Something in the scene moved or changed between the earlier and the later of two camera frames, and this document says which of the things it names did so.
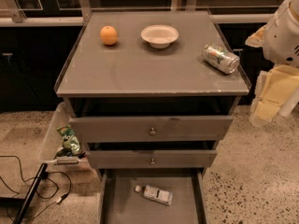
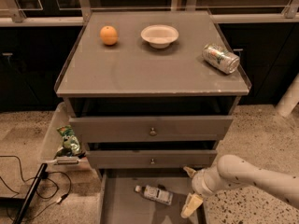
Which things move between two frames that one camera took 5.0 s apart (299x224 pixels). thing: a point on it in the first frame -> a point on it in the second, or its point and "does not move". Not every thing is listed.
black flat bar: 30,194 does not move
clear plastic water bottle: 154,194 does not move
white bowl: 159,36 does not move
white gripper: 281,39 -> 198,182
